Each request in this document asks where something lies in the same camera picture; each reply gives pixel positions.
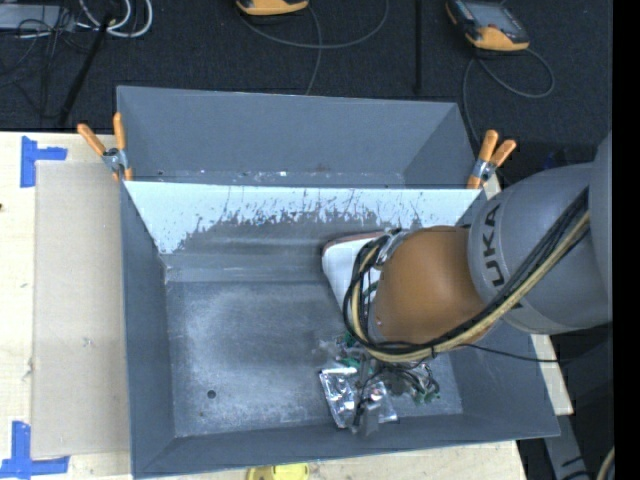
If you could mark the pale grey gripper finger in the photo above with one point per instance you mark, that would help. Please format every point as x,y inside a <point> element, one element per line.
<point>371,418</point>

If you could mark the silver foil packet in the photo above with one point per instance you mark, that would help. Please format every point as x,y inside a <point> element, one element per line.
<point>340,393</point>

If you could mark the white box with brown edge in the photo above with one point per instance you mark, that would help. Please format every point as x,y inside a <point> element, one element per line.
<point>342,265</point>

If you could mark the grey metal bin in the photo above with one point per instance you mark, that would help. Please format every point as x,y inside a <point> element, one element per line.
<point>240,328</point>

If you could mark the pale wood flat board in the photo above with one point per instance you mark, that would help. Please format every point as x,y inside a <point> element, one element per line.
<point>75,308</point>

